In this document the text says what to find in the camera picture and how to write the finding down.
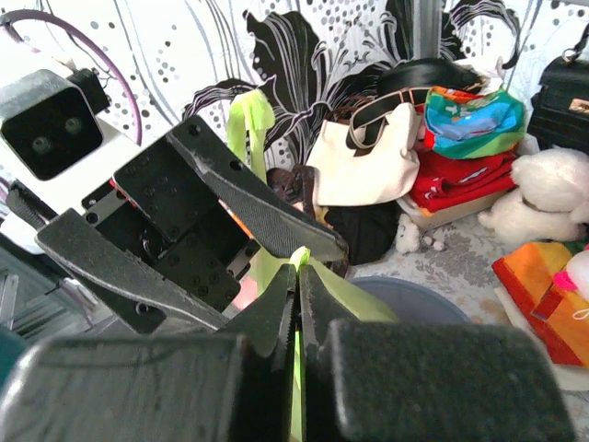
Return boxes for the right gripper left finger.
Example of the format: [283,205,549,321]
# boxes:
[1,264,296,441]

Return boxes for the white plush sheep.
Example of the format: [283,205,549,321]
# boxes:
[478,147,588,245]

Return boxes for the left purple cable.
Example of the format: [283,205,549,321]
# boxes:
[0,9,144,144]

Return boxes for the small white plush toy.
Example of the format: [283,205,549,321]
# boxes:
[394,214,445,254]

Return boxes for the black round hat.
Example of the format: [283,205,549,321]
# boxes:
[376,58,485,96]

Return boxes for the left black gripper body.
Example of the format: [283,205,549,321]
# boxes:
[82,139,259,312]

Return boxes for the green plastic trash bag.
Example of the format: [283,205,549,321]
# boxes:
[227,89,398,441]

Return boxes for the blue trash bin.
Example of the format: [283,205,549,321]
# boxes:
[350,276,470,324]

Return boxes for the rainbow striped cloth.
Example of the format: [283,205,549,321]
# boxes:
[491,241,588,368]

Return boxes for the brown patterned bag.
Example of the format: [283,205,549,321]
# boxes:
[266,165,316,217]

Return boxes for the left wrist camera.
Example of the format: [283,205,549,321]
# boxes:
[0,68,139,215]

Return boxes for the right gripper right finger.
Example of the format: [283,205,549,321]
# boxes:
[299,265,576,441]

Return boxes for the white canvas tote bag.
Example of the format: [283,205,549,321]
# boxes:
[306,87,429,206]

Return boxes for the pink white plush toy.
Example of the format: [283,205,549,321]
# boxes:
[553,247,589,300]

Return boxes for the black leather handbag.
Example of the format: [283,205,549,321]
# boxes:
[527,29,588,154]

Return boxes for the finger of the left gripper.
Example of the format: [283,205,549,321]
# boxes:
[35,208,227,332]
[166,115,348,262]

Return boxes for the red cloth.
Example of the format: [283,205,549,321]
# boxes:
[409,151,516,213]

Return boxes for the colourful printed bag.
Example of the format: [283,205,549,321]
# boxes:
[423,87,525,159]

